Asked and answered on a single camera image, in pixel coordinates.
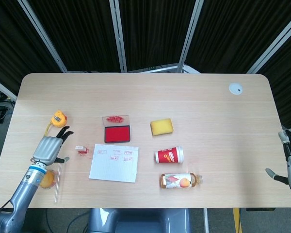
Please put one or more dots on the grey partition foot bar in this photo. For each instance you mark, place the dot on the grey partition foot bar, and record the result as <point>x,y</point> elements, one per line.
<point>157,68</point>

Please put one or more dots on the small red stamp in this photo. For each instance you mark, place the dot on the small red stamp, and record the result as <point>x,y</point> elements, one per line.
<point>80,148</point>

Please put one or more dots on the black pleated curtain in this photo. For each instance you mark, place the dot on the black pleated curtain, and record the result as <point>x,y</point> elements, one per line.
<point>287,85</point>
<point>80,34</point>
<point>7,43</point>
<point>155,31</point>
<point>237,31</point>

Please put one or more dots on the clear glass tube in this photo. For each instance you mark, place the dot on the clear glass tube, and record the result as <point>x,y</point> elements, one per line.
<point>57,184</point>

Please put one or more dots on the red paper cup white lid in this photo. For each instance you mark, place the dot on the red paper cup white lid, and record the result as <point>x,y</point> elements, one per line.
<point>167,155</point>

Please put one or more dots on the red ink pad case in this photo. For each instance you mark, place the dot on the red ink pad case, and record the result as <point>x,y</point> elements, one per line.
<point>117,135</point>

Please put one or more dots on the yellow tape measure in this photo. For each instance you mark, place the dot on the yellow tape measure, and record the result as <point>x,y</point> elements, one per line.
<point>58,119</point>

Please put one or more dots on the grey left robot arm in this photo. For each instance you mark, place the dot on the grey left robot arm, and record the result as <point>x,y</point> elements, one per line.
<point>21,191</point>

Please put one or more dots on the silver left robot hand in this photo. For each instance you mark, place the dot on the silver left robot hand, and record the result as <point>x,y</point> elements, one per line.
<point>47,148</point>

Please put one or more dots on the grey-blue robot torso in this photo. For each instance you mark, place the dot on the grey-blue robot torso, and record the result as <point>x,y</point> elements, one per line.
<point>138,221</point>

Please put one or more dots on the grey aluminium partition post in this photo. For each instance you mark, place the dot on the grey aluminium partition post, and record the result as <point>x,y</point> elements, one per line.
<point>118,36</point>
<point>190,34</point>
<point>274,46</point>
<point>44,36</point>

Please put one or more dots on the yellow sponge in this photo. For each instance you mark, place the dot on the yellow sponge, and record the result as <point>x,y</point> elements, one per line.
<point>161,126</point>

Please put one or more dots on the white lined notepad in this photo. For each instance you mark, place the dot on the white lined notepad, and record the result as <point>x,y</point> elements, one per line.
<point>114,167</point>

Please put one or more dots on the orange juice bottle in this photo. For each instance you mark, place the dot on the orange juice bottle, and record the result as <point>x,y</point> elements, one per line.
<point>179,181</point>

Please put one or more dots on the yellow table leg strip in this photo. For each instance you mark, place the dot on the yellow table leg strip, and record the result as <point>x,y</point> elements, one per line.
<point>236,221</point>

